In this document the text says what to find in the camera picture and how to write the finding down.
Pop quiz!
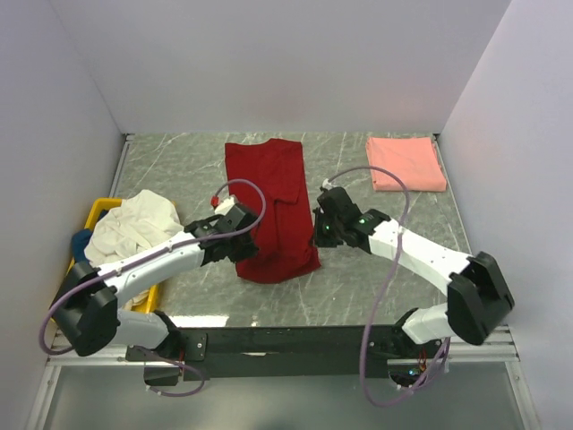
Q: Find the dark red t shirt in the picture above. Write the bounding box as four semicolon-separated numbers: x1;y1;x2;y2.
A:
225;139;321;284

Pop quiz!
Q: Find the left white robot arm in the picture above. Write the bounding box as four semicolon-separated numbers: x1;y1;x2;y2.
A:
51;203;261;360

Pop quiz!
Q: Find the aluminium frame rail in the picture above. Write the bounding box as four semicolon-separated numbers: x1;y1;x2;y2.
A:
46;324;520;367

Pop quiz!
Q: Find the yellow plastic bin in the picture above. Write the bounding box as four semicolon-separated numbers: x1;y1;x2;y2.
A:
67;198;159;314

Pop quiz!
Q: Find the cream white t shirt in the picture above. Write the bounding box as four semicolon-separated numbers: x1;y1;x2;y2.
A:
82;188;185;310

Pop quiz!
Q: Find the dark blue t shirt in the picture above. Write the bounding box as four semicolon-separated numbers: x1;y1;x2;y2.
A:
71;228;92;262

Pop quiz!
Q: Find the folded pink t shirt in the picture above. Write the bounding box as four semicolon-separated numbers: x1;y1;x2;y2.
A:
365;137;447;193

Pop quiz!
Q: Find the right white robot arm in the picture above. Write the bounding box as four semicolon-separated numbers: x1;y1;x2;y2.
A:
314;186;515;357

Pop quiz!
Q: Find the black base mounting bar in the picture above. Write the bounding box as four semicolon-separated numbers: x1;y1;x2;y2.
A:
125;325;446;387

